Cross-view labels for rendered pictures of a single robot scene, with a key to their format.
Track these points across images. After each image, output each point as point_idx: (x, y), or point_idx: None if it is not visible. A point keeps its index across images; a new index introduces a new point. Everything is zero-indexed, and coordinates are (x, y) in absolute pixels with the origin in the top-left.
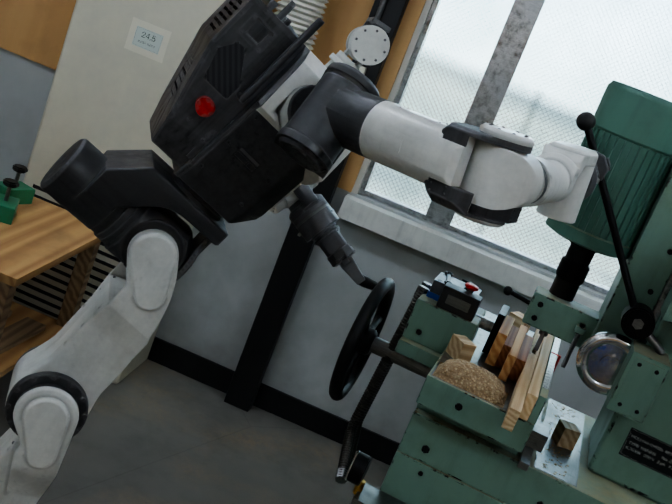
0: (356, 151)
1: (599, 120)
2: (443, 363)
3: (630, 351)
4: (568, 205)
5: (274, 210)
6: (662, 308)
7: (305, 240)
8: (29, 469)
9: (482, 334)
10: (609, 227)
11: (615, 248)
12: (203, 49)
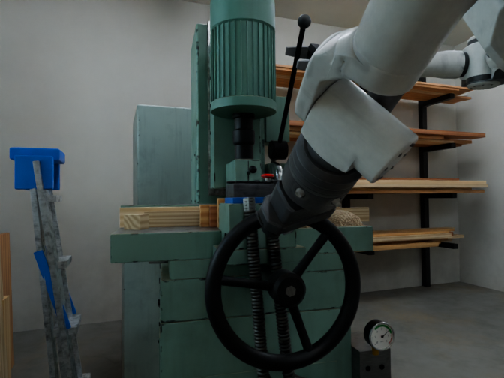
0: None
1: (267, 19)
2: (349, 220)
3: (283, 167)
4: None
5: (385, 172)
6: (273, 139)
7: (334, 206)
8: None
9: (208, 229)
10: (290, 96)
11: (288, 109)
12: None
